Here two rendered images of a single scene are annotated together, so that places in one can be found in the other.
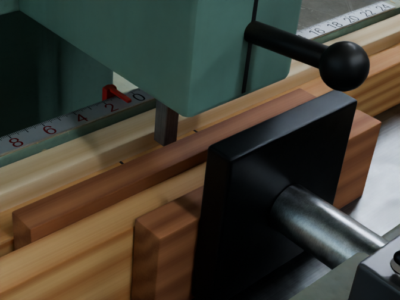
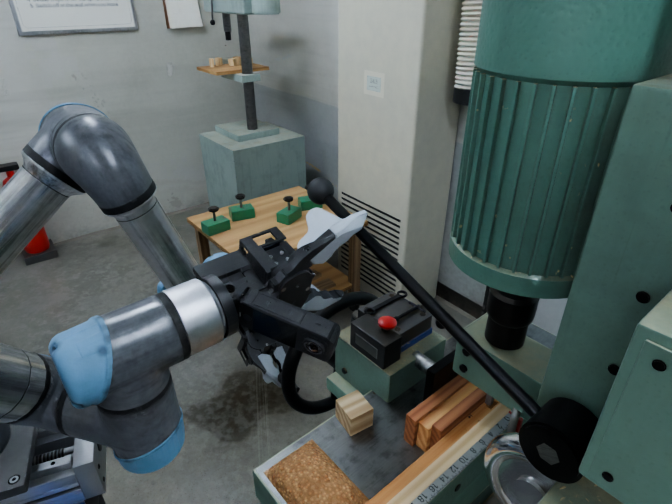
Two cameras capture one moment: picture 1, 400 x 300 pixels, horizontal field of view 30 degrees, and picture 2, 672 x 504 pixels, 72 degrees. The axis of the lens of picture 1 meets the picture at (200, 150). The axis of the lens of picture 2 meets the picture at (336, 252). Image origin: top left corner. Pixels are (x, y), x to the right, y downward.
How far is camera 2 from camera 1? 0.91 m
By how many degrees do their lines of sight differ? 116
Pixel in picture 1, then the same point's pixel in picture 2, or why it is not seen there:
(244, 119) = (461, 408)
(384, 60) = (390, 490)
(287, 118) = (450, 358)
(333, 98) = (435, 368)
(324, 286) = (432, 344)
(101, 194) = not seen: hidden behind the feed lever
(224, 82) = not seen: hidden behind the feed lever
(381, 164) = (391, 459)
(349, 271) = (426, 348)
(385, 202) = (394, 435)
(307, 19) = not seen: outside the picture
